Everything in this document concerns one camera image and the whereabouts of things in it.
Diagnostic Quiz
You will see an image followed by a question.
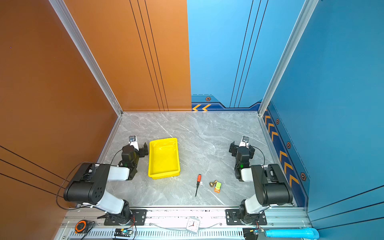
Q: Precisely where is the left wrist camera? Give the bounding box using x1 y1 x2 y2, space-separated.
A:
129 135 139 151

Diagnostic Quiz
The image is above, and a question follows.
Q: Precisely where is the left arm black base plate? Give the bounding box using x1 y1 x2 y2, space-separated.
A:
104 209 147 227

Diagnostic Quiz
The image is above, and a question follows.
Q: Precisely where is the small white clock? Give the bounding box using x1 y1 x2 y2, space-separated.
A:
186 218 201 234

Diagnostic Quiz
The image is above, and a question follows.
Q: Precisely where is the green orange toy block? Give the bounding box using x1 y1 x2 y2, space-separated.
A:
214 182 222 193

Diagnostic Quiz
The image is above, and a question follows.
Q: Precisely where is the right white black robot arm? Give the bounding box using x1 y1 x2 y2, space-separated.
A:
229 141 294 225

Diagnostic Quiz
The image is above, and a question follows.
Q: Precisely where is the blue plastic pipe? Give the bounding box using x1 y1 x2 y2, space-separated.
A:
265 228 320 240

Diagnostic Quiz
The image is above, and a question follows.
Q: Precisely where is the green circuit board left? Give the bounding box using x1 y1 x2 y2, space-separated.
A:
114 228 135 239

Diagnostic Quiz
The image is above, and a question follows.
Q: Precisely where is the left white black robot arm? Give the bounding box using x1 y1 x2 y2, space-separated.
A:
63 142 149 226

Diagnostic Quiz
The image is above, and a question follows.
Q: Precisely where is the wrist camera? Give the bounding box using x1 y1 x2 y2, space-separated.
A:
129 135 139 151
239 136 250 148

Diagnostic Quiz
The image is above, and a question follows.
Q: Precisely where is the aluminium front rail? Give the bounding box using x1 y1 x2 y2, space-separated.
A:
55 207 312 240

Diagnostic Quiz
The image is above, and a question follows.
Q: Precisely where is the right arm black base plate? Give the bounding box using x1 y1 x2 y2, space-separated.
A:
225 209 268 226

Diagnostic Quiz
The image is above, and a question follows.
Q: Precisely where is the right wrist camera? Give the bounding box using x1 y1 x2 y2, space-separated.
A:
239 136 250 148

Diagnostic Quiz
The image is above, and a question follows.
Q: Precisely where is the orange black tape measure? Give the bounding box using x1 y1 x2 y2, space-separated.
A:
75 220 90 234

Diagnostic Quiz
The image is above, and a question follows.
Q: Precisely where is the small circuit board right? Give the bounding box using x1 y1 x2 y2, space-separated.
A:
252 228 263 235

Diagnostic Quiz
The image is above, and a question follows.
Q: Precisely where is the yellow plastic bin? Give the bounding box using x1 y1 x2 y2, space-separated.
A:
148 138 181 180

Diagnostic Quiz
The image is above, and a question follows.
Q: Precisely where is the red handled screwdriver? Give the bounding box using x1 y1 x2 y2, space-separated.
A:
195 174 202 197

